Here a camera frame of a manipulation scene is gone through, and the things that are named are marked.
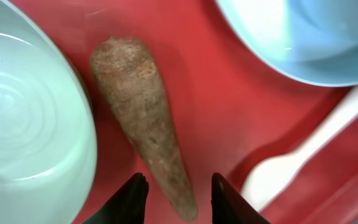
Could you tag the light blue plate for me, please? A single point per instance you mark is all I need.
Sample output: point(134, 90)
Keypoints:
point(311, 41)

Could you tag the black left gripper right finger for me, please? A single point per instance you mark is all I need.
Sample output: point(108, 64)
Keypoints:
point(229, 207)

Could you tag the mint green bowl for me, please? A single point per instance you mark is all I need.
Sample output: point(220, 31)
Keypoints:
point(48, 145)

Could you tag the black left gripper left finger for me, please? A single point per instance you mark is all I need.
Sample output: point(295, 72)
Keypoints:
point(126, 206)

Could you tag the white plastic spoon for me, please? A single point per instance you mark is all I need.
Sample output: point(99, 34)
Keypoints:
point(273, 175)

